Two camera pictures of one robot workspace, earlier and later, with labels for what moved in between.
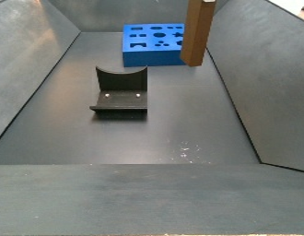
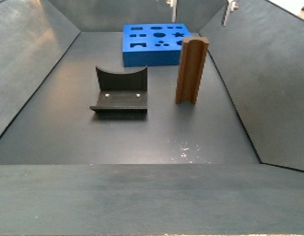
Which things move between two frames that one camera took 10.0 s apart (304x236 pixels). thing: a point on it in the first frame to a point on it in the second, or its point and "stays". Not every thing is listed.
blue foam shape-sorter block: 152,44 stays
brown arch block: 196,31 to 194,51
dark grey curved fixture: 123,91 stays
